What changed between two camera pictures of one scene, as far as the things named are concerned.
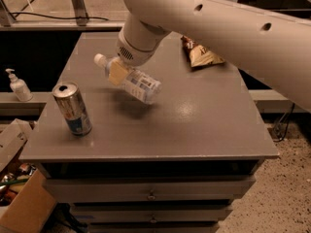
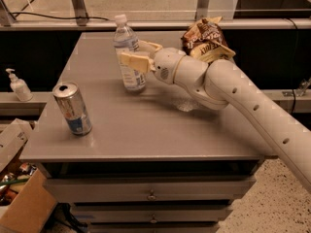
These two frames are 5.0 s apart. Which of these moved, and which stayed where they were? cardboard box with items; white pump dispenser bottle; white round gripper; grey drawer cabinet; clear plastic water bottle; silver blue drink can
Moved: white round gripper; clear plastic water bottle
Stayed: white pump dispenser bottle; cardboard box with items; grey drawer cabinet; silver blue drink can
